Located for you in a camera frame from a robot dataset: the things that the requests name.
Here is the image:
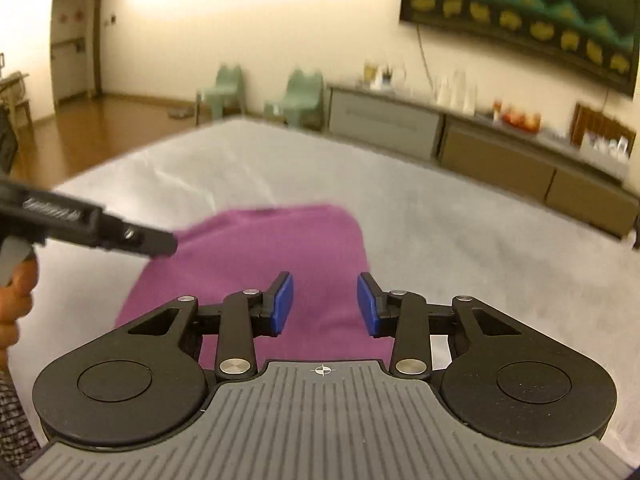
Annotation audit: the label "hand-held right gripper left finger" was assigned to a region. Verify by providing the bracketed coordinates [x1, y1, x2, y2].
[127, 271, 294, 380]

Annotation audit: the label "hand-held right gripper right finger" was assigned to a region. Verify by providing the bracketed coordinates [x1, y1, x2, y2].
[357, 272, 521, 380]

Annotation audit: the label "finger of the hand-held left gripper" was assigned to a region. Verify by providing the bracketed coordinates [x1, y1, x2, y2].
[101, 209, 179, 259]

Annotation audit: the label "purple pants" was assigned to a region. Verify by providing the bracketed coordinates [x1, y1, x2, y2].
[114, 203, 397, 369]

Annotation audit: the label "person's left hand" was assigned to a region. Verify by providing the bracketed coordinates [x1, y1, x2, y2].
[0, 259, 39, 352]

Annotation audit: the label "light wooden chair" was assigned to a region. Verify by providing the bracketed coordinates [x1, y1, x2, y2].
[0, 72, 34, 132]

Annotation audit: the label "green plastic chair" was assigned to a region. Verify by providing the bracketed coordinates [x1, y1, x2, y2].
[199, 63, 246, 122]
[263, 68, 325, 132]

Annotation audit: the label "long grey brown sideboard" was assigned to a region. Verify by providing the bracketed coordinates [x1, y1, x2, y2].
[324, 82, 640, 239]

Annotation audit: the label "grey knit clothing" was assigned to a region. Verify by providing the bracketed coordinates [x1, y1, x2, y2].
[0, 369, 42, 465]

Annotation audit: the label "group of clear glass cups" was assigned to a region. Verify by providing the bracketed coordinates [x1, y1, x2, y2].
[434, 69, 479, 117]

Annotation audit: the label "white device with tubes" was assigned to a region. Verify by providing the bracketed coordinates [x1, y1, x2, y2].
[377, 59, 409, 92]

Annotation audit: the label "red fruit bowl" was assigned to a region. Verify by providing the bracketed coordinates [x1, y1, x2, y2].
[492, 102, 544, 134]

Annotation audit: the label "white storage box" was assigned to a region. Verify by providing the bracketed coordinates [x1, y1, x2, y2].
[579, 132, 633, 181]

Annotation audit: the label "dark hanging cable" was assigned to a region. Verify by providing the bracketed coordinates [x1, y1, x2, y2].
[414, 24, 434, 92]

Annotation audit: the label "dark wall hanging yellow shapes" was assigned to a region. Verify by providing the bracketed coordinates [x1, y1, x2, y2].
[398, 0, 640, 97]

